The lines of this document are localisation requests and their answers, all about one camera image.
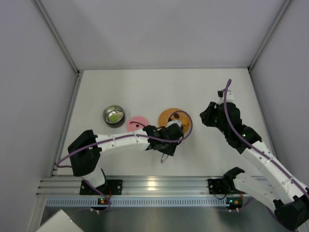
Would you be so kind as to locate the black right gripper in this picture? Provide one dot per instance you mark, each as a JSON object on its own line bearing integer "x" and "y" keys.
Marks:
{"x": 209, "y": 116}

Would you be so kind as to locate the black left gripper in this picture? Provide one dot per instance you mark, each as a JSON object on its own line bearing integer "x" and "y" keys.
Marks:
{"x": 165, "y": 148}

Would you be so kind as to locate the green round food piece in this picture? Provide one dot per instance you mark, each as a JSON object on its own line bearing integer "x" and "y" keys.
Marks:
{"x": 113, "y": 118}

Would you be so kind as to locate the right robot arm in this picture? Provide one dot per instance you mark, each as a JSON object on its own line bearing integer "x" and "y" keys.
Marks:
{"x": 285, "y": 196}

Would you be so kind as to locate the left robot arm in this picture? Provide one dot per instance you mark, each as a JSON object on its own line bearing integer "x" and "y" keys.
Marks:
{"x": 88, "y": 148}

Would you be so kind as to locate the white box corner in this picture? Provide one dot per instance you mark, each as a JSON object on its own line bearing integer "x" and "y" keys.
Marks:
{"x": 59, "y": 222}

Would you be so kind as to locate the orange woven plate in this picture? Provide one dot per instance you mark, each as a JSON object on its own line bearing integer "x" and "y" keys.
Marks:
{"x": 169, "y": 113}

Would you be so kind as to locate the pink round lid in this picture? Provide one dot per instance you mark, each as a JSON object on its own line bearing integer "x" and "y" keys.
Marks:
{"x": 136, "y": 123}

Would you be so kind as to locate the steel bowl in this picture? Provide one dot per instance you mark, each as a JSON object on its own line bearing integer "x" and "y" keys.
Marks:
{"x": 112, "y": 110}

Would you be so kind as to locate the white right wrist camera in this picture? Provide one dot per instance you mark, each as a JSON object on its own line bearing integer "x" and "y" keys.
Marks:
{"x": 222, "y": 94}

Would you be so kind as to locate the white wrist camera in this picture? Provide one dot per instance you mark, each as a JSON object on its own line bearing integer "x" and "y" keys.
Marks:
{"x": 174, "y": 121}
{"x": 222, "y": 94}

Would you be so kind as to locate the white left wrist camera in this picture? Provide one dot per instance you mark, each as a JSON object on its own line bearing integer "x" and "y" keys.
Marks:
{"x": 174, "y": 121}

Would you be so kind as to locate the slotted cable duct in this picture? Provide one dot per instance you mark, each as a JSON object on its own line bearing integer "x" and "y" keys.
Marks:
{"x": 141, "y": 202}

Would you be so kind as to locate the aluminium rail base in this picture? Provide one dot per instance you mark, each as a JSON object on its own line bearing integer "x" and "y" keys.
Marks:
{"x": 132, "y": 186}

